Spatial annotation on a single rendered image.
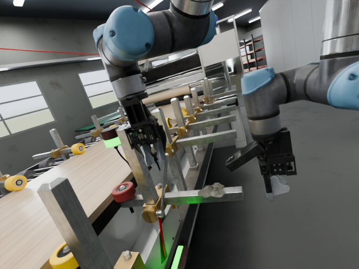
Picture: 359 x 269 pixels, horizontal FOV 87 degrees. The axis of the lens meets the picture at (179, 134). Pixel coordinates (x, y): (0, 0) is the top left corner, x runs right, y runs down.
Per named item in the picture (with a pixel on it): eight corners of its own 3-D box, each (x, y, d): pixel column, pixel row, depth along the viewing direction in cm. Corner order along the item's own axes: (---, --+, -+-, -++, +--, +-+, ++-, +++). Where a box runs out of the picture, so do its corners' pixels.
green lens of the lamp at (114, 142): (129, 137, 59) (126, 131, 58) (118, 145, 53) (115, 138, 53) (114, 141, 61) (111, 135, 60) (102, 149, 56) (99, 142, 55)
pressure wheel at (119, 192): (146, 204, 74) (136, 179, 71) (136, 219, 66) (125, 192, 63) (129, 205, 76) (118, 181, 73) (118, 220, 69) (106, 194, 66)
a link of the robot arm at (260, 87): (283, 63, 40) (243, 75, 41) (289, 113, 43) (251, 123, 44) (269, 65, 47) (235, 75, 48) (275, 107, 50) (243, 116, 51)
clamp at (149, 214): (171, 195, 70) (168, 183, 69) (158, 223, 58) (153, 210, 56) (158, 196, 72) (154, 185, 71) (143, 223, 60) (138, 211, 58)
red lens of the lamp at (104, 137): (126, 131, 58) (124, 124, 58) (115, 137, 53) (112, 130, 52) (110, 134, 60) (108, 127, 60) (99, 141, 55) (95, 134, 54)
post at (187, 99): (207, 159, 137) (189, 94, 124) (205, 161, 134) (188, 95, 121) (202, 159, 138) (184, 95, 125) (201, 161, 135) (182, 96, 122)
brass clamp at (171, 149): (182, 144, 90) (179, 134, 88) (174, 157, 78) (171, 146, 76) (170, 147, 92) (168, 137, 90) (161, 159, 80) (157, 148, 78)
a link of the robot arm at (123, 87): (115, 82, 48) (145, 73, 48) (121, 100, 49) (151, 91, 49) (106, 82, 41) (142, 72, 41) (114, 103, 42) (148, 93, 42)
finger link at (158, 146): (159, 178, 48) (147, 145, 45) (160, 168, 54) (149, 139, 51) (171, 174, 48) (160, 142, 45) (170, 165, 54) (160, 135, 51)
